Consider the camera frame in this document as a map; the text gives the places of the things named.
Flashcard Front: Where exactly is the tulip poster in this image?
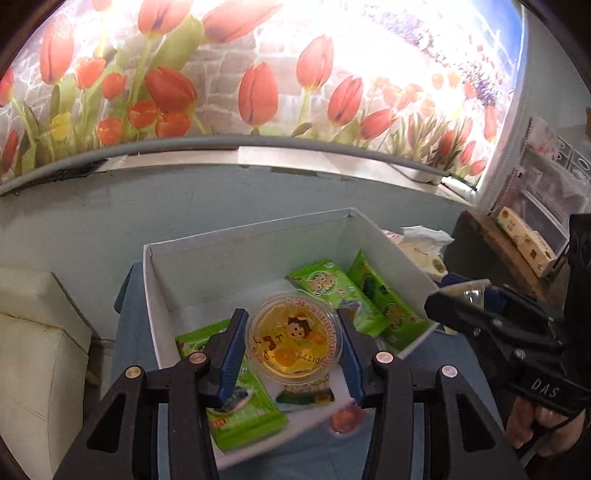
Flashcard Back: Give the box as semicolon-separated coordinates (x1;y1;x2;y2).
1;1;526;188

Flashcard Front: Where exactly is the tissue pack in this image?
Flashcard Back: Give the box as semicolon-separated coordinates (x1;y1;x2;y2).
383;226;454;283

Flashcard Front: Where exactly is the red jelly cup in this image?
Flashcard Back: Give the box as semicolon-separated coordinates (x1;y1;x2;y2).
329;403;365;436

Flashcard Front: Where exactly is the white cardboard box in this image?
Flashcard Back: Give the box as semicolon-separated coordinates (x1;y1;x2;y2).
141;207;440;471

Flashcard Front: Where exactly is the blue tablecloth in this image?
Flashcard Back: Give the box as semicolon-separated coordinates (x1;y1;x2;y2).
110;261;505;480

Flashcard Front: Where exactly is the yellow jelly cup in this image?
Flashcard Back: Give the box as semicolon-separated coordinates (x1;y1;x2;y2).
245;290;342;385

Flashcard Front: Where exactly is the person's right hand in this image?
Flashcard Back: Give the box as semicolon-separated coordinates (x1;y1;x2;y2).
506;397;588;457

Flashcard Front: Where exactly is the cream patterned carton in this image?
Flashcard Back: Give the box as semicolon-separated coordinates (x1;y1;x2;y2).
496;206;557;278

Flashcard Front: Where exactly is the white leather sofa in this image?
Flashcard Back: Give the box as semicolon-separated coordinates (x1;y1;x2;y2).
1;267;91;479

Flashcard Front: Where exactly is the white drawer organizer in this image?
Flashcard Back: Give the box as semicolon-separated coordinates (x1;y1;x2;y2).
495;117;590;255

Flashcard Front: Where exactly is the green snack bag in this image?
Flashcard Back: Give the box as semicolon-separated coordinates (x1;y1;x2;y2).
348;250;433;352
174;318;290;454
284;258;389;338

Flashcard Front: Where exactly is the olive yellow snack packet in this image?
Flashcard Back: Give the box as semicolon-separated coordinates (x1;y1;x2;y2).
276;374;335;408

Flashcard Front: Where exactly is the wooden side shelf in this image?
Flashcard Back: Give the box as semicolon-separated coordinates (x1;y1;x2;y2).
444;210;569;307

